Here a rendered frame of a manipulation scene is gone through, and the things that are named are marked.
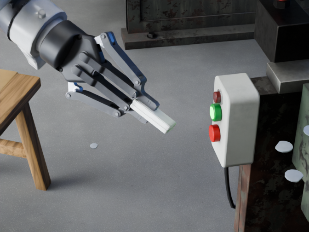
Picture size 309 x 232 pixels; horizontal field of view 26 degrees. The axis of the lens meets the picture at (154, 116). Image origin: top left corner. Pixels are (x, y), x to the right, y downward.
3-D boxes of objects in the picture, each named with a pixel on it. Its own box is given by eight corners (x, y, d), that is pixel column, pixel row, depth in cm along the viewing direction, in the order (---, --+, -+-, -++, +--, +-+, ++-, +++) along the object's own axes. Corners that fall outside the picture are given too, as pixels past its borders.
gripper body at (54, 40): (28, 62, 104) (74, 97, 103) (53, 17, 101) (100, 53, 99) (53, 56, 111) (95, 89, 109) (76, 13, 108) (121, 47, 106)
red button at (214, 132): (212, 146, 105) (213, 131, 103) (208, 135, 107) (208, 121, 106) (220, 145, 105) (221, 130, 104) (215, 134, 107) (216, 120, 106)
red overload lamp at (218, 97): (215, 108, 101) (216, 95, 100) (211, 99, 103) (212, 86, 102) (222, 107, 101) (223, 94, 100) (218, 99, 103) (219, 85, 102)
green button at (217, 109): (214, 125, 103) (214, 110, 101) (209, 115, 105) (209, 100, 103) (221, 124, 103) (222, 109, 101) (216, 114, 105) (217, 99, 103)
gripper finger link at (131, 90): (88, 55, 107) (92, 48, 106) (143, 95, 105) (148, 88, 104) (76, 58, 103) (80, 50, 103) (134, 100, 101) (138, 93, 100)
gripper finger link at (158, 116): (139, 99, 104) (141, 95, 104) (174, 126, 103) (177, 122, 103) (131, 102, 102) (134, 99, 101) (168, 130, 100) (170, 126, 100)
